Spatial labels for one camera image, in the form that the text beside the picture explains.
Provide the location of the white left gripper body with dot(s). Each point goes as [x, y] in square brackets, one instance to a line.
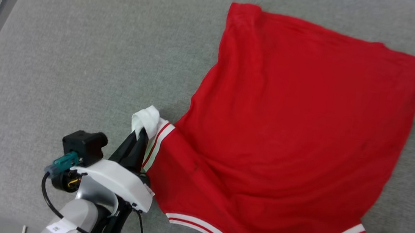
[117, 178]

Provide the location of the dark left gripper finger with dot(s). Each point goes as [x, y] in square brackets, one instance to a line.
[141, 152]
[126, 150]

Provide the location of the red and white shirt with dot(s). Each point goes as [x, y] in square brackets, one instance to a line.
[287, 120]

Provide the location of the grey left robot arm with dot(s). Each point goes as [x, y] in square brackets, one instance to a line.
[80, 211]

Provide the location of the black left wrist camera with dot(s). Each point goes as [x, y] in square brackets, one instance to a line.
[84, 145]

